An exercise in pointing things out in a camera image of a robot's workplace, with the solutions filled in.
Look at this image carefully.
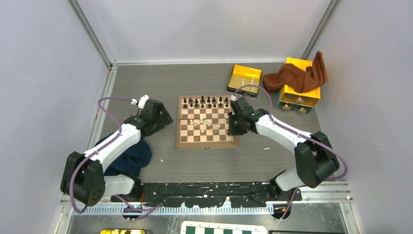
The wooden chess board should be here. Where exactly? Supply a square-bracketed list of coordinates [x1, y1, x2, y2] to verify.
[176, 95, 239, 149]

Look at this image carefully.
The gold metal tin tray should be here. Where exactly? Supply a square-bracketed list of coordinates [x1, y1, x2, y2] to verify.
[226, 64, 263, 98]

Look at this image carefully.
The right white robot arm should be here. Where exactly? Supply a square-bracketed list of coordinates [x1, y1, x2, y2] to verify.
[228, 96, 340, 200]

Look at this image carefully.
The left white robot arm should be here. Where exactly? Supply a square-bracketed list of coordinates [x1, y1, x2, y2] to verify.
[60, 95, 173, 214]

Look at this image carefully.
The green checkered calibration board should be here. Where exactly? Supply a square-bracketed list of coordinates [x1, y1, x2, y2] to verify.
[180, 221, 268, 234]

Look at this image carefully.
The yellow drawer box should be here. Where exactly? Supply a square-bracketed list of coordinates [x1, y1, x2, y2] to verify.
[276, 57, 321, 114]

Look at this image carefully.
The dark blue cloth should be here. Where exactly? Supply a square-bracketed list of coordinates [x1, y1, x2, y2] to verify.
[104, 136, 152, 177]

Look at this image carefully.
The brown cloth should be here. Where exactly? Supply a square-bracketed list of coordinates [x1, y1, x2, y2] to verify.
[263, 51, 328, 94]

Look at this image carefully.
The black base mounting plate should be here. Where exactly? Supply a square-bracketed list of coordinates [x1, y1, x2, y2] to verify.
[122, 181, 301, 208]

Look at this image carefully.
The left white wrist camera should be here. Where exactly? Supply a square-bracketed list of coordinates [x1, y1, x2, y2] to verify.
[131, 95, 149, 109]

